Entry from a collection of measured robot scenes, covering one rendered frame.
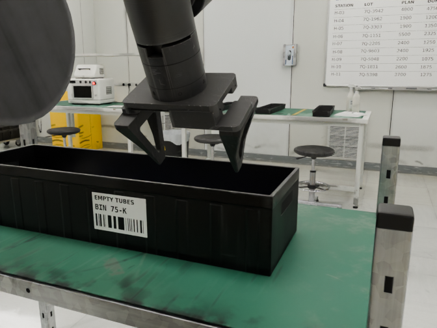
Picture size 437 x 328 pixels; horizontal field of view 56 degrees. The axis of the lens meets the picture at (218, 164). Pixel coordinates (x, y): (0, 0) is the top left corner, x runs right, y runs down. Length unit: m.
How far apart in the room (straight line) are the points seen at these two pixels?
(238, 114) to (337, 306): 0.26
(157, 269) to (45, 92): 0.42
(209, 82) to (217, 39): 5.25
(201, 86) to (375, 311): 0.26
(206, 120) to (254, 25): 5.14
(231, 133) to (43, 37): 0.22
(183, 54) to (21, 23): 0.21
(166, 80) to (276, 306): 0.29
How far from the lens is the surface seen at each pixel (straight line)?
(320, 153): 3.39
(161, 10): 0.36
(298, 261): 0.62
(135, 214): 0.63
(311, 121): 3.78
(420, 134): 5.31
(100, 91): 4.98
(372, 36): 5.23
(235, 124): 0.38
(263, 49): 5.45
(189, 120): 0.39
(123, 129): 0.44
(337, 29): 5.27
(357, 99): 4.17
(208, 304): 0.51
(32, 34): 0.20
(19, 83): 0.20
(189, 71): 0.39
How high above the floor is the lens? 1.22
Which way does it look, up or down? 13 degrees down
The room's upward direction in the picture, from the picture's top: straight up
